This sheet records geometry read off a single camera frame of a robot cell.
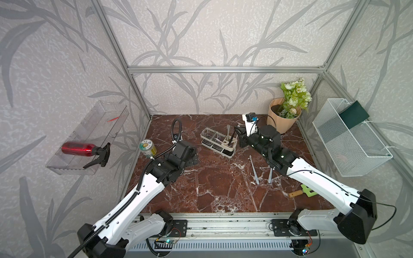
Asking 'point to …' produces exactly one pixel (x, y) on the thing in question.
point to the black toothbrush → (232, 137)
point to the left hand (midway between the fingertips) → (187, 155)
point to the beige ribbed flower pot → (283, 125)
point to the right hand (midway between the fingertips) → (236, 125)
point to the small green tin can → (147, 148)
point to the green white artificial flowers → (296, 99)
